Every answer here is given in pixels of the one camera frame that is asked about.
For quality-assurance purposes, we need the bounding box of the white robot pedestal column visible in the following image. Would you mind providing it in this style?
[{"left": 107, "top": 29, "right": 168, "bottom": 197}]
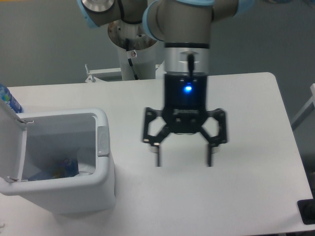
[{"left": 107, "top": 19, "right": 165, "bottom": 81}]

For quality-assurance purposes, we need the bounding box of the white frame right edge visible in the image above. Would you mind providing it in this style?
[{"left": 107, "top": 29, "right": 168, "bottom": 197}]
[{"left": 291, "top": 84, "right": 315, "bottom": 131}]

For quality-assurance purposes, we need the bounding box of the white plastic trash can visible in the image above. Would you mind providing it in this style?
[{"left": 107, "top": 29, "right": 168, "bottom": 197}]
[{"left": 0, "top": 102, "right": 116, "bottom": 214}]

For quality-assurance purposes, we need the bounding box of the black device at table edge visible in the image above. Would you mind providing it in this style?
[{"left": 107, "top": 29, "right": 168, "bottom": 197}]
[{"left": 297, "top": 199, "right": 315, "bottom": 225}]

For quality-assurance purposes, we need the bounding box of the black cable on pedestal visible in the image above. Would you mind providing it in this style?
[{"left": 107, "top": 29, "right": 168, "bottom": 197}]
[{"left": 125, "top": 37, "right": 139, "bottom": 81}]

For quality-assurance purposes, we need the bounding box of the white metal base frame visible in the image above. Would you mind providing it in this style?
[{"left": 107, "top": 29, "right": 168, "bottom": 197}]
[{"left": 85, "top": 62, "right": 164, "bottom": 83}]

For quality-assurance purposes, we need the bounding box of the clear plastic water bottle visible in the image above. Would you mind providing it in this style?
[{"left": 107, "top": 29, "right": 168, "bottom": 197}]
[{"left": 27, "top": 158, "right": 79, "bottom": 181}]

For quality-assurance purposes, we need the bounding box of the blue labelled bottle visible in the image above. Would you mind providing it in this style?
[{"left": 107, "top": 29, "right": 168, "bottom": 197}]
[{"left": 0, "top": 84, "right": 24, "bottom": 114}]

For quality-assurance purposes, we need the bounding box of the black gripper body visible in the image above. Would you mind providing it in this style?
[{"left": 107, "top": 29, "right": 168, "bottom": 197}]
[{"left": 162, "top": 53, "right": 208, "bottom": 134}]

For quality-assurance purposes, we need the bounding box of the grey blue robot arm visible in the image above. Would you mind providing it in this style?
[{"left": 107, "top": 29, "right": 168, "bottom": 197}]
[{"left": 77, "top": 0, "right": 253, "bottom": 165}]

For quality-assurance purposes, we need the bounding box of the white plastic bag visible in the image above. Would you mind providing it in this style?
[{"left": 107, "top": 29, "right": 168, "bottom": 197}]
[{"left": 75, "top": 148, "right": 96, "bottom": 177}]

